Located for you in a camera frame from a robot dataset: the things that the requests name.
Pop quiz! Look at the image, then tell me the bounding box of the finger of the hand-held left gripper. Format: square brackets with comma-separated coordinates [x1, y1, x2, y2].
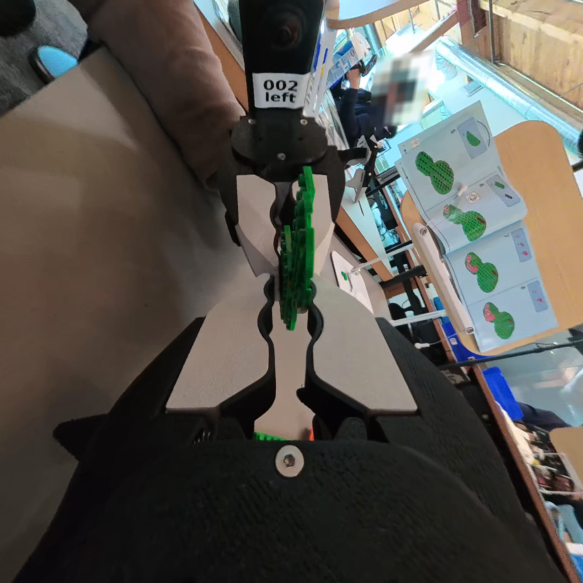
[311, 174, 337, 278]
[235, 174, 284, 277]

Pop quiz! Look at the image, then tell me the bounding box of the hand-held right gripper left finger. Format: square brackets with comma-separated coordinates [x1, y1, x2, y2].
[165, 274, 277, 416]

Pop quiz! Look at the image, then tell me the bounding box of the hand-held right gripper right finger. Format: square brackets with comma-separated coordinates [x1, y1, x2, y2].
[296, 275, 418, 417]

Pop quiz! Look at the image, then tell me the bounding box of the green lego plate assembly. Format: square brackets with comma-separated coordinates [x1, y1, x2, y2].
[277, 166, 317, 331]

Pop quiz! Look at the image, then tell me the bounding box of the person's left forearm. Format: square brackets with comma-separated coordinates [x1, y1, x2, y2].
[87, 0, 247, 187]

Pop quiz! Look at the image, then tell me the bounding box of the lego instruction booklet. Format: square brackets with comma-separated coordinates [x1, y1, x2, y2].
[394, 101, 558, 353]

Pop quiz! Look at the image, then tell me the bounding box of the spare hand-held gripper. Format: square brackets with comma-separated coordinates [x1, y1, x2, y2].
[344, 134, 388, 203]

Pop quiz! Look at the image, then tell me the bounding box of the blue storage bin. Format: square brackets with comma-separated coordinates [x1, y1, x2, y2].
[483, 367, 524, 421]

